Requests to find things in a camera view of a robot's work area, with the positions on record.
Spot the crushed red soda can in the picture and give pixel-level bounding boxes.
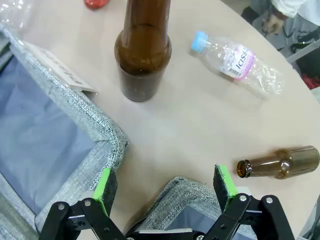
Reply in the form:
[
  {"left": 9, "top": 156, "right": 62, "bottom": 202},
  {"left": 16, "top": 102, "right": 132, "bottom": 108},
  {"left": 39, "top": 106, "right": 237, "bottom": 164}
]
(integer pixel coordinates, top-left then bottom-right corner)
[{"left": 83, "top": 0, "right": 110, "bottom": 11}]

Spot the red object in background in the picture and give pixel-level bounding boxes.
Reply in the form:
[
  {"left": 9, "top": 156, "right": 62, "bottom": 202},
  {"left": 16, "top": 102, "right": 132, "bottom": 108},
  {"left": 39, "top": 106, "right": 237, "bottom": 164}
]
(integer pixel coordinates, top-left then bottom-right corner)
[{"left": 301, "top": 73, "right": 320, "bottom": 91}]

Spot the clear bottle with pink label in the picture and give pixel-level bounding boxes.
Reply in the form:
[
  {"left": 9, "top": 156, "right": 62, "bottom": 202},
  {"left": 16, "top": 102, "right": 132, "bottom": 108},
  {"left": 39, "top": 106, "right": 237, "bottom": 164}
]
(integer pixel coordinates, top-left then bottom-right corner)
[{"left": 191, "top": 30, "right": 286, "bottom": 100}]

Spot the person's left forearm white sleeve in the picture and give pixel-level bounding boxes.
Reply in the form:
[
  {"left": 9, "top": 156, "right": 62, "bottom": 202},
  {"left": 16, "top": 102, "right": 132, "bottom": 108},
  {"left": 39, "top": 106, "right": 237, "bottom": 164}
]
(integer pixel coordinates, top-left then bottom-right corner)
[{"left": 271, "top": 0, "right": 320, "bottom": 20}]

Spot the crumpled clear plastic bottle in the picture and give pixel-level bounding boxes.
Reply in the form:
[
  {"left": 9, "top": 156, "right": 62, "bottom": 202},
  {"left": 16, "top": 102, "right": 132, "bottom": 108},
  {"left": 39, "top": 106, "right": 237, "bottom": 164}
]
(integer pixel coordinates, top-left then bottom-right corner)
[{"left": 0, "top": 0, "right": 35, "bottom": 33}]

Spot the brown glass beer bottle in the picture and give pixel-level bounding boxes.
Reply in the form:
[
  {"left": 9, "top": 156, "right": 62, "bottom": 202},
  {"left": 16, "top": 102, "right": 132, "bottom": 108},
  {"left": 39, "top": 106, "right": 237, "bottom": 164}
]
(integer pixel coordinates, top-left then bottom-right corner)
[
  {"left": 236, "top": 145, "right": 320, "bottom": 180},
  {"left": 114, "top": 0, "right": 173, "bottom": 103}
]

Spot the grey fabric basket for plastics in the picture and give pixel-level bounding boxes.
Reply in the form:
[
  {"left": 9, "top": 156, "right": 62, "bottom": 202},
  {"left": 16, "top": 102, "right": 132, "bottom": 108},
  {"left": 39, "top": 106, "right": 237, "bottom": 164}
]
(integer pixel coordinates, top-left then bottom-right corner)
[{"left": 0, "top": 23, "right": 130, "bottom": 240}]

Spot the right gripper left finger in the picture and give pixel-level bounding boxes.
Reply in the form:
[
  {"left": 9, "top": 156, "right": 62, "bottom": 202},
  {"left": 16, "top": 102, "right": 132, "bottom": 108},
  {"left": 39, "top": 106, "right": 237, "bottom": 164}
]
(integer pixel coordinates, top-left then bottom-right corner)
[{"left": 38, "top": 167, "right": 126, "bottom": 240}]

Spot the person in white maroon jacket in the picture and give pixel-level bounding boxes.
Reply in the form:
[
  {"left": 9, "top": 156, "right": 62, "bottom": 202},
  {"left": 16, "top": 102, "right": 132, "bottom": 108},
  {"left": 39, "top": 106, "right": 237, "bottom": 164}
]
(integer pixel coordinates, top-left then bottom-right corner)
[{"left": 241, "top": 0, "right": 320, "bottom": 66}]

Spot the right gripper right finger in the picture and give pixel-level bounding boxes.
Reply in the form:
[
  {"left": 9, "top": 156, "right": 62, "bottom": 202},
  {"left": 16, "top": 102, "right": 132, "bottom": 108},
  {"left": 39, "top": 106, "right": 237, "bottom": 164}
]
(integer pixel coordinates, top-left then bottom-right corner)
[{"left": 203, "top": 163, "right": 296, "bottom": 240}]

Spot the person's left hand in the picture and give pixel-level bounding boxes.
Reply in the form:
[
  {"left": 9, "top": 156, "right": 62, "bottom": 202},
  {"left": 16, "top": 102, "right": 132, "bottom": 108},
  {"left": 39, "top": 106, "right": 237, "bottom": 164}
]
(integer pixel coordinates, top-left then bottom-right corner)
[{"left": 261, "top": 14, "right": 285, "bottom": 35}]

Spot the white label card with print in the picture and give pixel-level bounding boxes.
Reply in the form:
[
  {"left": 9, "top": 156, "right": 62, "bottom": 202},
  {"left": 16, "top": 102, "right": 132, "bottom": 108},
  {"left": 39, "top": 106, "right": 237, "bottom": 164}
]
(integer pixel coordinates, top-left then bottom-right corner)
[{"left": 21, "top": 41, "right": 100, "bottom": 95}]

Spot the grey fabric basket for glass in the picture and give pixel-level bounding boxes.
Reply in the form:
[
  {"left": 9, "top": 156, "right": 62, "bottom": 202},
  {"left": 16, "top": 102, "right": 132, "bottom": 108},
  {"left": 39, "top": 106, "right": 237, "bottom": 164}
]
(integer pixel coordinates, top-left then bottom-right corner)
[{"left": 129, "top": 176, "right": 258, "bottom": 240}]

